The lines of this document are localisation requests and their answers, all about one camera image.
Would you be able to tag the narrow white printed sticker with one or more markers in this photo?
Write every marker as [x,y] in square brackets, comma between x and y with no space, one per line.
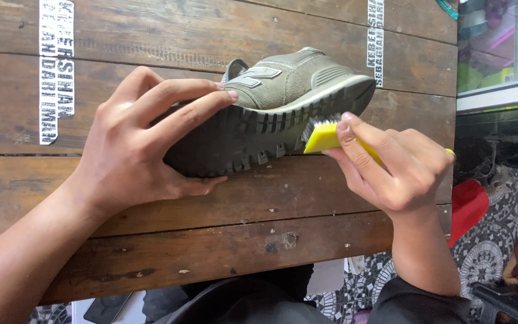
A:
[375,42]

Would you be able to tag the teal pen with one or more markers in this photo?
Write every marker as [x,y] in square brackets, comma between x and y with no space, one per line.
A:
[447,8]

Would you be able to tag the white printed sticker strip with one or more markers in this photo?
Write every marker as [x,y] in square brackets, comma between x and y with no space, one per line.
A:
[56,67]

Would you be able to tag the yellow cleaning brush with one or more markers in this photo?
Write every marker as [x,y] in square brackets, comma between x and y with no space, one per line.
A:
[326,135]

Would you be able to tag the black object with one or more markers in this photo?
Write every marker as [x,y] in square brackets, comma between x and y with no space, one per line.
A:
[506,303]

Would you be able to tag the glass display cabinet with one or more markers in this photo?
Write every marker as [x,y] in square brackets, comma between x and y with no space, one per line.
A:
[501,49]

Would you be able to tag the black phone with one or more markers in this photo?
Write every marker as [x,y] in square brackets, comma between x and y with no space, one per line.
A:
[106,308]

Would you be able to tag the person's left hand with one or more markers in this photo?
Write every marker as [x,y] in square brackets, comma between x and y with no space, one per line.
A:
[119,153]

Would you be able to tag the red plastic object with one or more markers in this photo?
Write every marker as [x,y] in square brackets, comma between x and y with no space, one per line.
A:
[466,209]

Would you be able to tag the person's right hand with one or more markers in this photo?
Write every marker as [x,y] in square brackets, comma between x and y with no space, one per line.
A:
[398,171]

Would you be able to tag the person's black clothing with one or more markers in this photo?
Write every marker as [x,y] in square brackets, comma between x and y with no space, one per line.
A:
[295,301]

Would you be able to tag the grey suede sneaker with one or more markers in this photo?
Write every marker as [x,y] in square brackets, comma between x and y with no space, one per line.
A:
[277,112]

